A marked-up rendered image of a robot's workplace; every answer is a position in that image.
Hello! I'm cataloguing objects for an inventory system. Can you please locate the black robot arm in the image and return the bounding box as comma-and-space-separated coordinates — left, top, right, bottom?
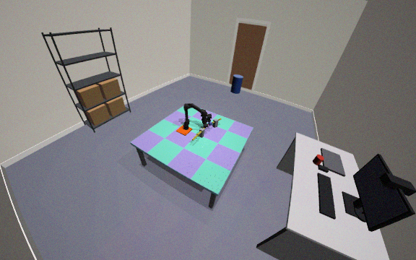
183, 103, 212, 130

